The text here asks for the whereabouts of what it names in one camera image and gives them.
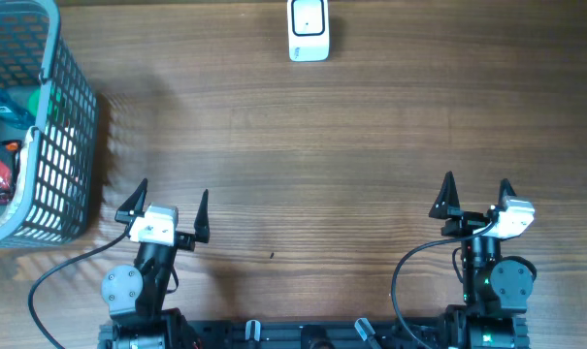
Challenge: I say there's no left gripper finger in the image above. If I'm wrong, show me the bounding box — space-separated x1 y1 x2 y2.
116 178 148 216
194 189 211 243

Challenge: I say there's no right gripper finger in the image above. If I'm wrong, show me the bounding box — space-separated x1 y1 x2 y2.
429 171 461 219
498 178 516 206

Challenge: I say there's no black red snack packet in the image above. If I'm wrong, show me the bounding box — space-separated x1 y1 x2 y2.
0 140 22 206

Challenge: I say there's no green lid jar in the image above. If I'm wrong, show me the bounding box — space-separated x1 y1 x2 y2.
26 87 65 120

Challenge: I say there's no blue bottle with white cap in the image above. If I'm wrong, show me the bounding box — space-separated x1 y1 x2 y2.
0 88 36 130

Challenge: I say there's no beige PanTree snack pouch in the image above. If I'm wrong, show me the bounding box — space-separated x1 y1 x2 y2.
0 126 38 227

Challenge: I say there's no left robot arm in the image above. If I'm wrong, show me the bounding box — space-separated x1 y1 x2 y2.
98 179 210 349

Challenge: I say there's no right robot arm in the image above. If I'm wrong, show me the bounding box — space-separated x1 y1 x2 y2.
429 172 537 349

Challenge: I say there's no white barcode scanner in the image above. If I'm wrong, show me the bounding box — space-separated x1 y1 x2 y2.
286 0 330 62

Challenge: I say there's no grey plastic mesh basket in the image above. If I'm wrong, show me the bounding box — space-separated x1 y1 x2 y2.
0 1 98 248

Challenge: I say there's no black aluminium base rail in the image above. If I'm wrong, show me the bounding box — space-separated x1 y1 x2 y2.
97 317 531 349

